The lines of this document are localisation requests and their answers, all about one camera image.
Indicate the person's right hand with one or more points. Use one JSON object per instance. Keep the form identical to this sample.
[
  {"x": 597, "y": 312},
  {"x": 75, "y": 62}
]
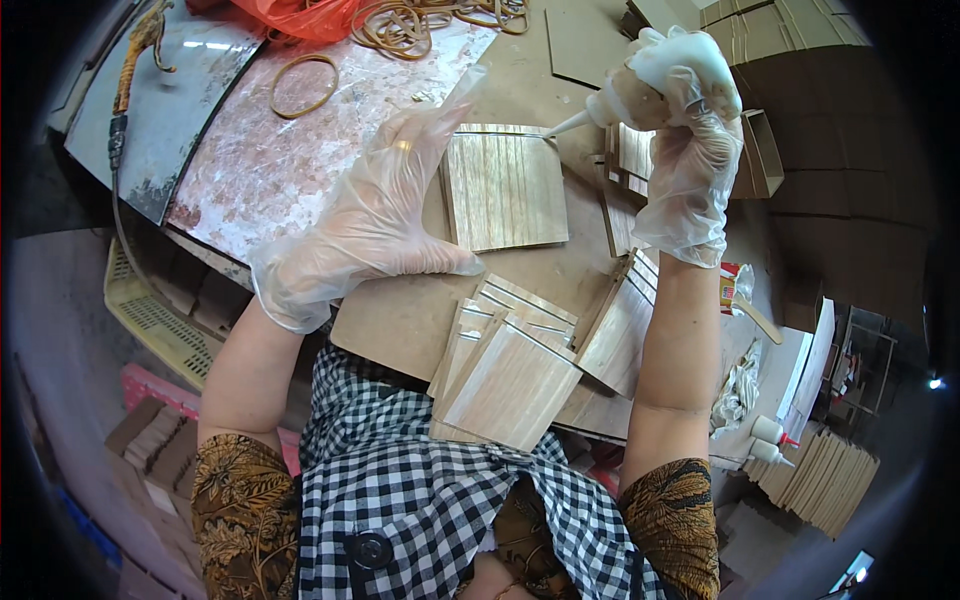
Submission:
[{"x": 690, "y": 180}]

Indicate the small upright wood panels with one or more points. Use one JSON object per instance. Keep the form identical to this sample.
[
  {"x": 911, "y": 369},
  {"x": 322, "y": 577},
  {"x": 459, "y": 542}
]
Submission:
[{"x": 628, "y": 161}]

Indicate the wooden stick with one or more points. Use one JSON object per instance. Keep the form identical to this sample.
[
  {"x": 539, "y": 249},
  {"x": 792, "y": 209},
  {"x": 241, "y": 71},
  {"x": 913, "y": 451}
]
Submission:
[{"x": 759, "y": 319}]

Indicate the grey metal sheet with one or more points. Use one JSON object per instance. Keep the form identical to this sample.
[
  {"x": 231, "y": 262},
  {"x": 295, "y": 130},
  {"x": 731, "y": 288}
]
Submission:
[{"x": 172, "y": 105}]

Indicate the person's left hand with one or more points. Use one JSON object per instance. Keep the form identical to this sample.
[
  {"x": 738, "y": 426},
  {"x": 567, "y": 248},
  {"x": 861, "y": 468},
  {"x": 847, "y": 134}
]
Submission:
[{"x": 367, "y": 225}]

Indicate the crumpled white plastic wrap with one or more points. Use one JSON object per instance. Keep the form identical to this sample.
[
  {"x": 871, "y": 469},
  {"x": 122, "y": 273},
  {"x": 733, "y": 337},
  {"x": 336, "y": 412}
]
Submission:
[{"x": 739, "y": 390}]

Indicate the orange plastic bag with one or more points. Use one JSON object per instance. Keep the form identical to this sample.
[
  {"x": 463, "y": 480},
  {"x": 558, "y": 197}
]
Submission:
[{"x": 300, "y": 15}]

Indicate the brown cardboard sheet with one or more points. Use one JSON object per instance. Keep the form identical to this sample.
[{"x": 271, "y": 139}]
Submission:
[{"x": 585, "y": 41}]

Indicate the leaning stack of wood panels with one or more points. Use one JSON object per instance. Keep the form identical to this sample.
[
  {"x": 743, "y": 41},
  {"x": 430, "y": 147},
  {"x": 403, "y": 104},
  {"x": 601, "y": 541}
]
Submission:
[{"x": 619, "y": 330}]

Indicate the large brown work board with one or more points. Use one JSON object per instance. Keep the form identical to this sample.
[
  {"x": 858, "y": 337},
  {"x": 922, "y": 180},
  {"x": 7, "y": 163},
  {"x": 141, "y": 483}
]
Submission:
[{"x": 405, "y": 315}]

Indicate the stack of grooved wood panels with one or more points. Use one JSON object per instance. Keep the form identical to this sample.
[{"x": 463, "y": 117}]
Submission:
[{"x": 510, "y": 375}]

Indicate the stack of plain wooden boards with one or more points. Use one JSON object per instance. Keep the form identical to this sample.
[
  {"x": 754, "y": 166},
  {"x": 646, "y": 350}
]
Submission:
[{"x": 825, "y": 480}]

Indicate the heap of cardboard pieces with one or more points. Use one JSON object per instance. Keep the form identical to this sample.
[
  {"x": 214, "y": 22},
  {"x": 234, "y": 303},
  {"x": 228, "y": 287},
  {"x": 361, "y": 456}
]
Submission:
[{"x": 154, "y": 480}]

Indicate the single tan rubber band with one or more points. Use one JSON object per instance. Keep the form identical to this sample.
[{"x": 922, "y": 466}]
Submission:
[{"x": 304, "y": 86}]

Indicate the yellow plastic crate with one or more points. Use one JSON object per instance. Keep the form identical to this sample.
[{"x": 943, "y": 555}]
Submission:
[{"x": 150, "y": 319}]

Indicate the open wooden box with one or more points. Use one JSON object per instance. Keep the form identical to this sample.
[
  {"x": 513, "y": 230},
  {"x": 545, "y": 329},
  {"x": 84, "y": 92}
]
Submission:
[{"x": 757, "y": 154}]

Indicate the white glue squeeze bottle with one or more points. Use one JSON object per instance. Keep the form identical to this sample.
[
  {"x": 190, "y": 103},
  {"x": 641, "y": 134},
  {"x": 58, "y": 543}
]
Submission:
[{"x": 626, "y": 101}]

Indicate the red and white packet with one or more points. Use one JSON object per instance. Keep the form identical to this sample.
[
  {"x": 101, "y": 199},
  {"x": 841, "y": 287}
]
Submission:
[{"x": 731, "y": 289}]

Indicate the person's body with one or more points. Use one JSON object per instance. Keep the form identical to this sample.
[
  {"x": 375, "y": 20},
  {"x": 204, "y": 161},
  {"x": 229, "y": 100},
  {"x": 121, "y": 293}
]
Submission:
[{"x": 420, "y": 510}]

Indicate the grooved wood veneer panel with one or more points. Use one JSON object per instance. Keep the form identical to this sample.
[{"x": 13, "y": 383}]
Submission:
[{"x": 510, "y": 187}]

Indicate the pink plastic crate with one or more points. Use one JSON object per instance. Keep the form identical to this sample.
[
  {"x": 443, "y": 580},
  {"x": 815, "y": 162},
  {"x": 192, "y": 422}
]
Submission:
[{"x": 161, "y": 390}]

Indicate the pile of tan rubber bands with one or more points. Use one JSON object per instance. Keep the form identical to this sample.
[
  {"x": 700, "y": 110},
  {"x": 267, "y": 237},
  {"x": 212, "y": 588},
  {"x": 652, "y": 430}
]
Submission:
[{"x": 420, "y": 22}]

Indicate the stack of brown cartons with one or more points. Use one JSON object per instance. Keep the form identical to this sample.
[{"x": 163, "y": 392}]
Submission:
[{"x": 780, "y": 26}]

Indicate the person's right fingers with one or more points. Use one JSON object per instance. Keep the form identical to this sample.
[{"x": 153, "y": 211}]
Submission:
[{"x": 694, "y": 67}]

